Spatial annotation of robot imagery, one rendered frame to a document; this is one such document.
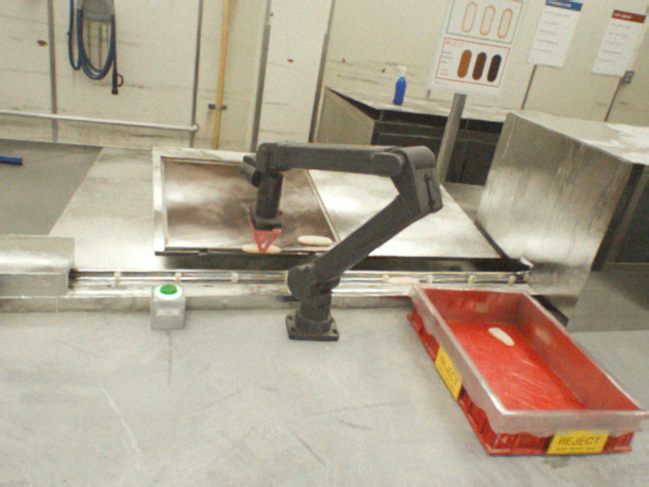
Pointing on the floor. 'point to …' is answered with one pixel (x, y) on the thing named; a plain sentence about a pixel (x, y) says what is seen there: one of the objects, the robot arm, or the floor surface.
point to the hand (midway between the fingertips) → (261, 245)
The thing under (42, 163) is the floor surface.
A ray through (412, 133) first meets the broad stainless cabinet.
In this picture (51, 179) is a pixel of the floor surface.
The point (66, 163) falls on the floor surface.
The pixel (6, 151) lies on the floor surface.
